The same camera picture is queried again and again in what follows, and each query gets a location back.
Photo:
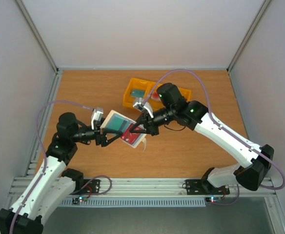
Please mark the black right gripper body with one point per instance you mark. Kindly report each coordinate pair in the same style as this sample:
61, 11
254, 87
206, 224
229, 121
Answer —
149, 123

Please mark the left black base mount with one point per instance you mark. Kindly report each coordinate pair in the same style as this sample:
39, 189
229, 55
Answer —
92, 187

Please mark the green card in bin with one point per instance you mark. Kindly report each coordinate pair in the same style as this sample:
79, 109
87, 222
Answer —
136, 93

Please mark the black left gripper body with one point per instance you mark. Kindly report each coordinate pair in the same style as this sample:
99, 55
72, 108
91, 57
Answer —
99, 140

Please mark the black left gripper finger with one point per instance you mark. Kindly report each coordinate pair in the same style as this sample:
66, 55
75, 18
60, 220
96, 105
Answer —
110, 131
107, 141

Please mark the teal green credit card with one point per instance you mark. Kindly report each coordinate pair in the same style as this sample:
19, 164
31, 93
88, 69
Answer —
117, 122

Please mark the beige card holder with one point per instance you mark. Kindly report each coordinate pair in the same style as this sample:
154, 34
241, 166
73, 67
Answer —
144, 143

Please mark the yellow plastic bin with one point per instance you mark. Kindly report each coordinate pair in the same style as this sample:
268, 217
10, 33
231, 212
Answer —
186, 93
155, 104
136, 88

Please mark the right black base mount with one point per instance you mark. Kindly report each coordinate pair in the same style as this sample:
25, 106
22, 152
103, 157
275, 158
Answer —
197, 187

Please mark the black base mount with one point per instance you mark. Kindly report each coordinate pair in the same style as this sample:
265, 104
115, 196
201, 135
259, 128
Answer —
92, 187
197, 187

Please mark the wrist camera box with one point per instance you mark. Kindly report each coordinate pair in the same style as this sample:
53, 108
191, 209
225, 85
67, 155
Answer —
96, 117
141, 105

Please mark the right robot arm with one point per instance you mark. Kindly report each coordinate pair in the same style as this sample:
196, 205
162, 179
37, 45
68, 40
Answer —
252, 165

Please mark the grey slotted cable duct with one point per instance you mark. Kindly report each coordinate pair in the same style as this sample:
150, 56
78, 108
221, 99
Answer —
136, 202

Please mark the pink red card in bin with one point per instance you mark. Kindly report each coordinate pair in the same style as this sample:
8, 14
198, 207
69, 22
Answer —
155, 96

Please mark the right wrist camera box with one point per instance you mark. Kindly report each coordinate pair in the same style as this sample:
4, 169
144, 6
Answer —
141, 105

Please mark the aluminium front rail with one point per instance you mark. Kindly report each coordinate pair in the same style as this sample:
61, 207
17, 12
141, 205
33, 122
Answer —
173, 187

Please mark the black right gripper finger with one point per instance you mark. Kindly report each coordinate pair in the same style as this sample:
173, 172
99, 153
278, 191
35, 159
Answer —
138, 130
142, 119

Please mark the red VIP credit card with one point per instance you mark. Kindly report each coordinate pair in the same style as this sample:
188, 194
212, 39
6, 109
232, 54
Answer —
132, 139

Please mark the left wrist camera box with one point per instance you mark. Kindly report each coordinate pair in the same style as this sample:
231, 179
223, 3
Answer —
96, 117

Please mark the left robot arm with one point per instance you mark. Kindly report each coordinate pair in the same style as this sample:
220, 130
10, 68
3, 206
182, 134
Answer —
54, 181

